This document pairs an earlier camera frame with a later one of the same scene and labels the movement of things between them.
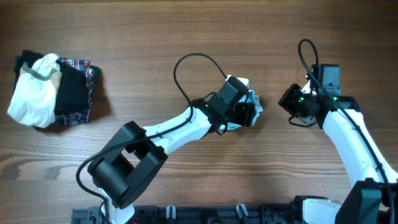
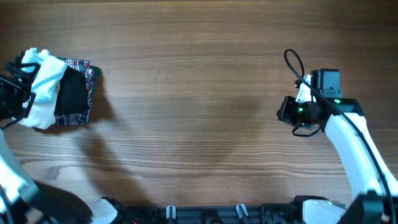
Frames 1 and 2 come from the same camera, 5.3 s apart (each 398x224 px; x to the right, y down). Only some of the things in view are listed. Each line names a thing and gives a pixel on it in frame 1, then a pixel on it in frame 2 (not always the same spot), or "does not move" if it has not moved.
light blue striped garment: (251, 97) → (46, 80)
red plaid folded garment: (63, 119) does not move
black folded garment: (73, 93) does not move
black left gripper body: (240, 114) → (11, 99)
